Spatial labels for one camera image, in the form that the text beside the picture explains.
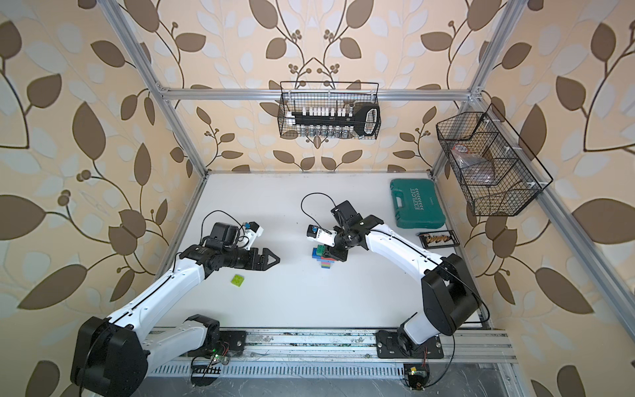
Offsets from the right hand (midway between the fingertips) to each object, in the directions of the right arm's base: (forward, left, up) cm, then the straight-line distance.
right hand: (328, 246), depth 85 cm
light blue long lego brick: (-2, +5, -1) cm, 5 cm away
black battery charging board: (+6, -44, -9) cm, 45 cm away
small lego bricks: (-3, +1, -8) cm, 8 cm away
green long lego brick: (-2, +2, +2) cm, 3 cm away
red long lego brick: (-4, 0, -1) cm, 4 cm away
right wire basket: (+9, -51, +22) cm, 56 cm away
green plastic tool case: (+21, -38, -5) cm, 44 cm away
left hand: (-5, +19, +2) cm, 20 cm away
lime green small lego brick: (-7, +33, -9) cm, 34 cm away
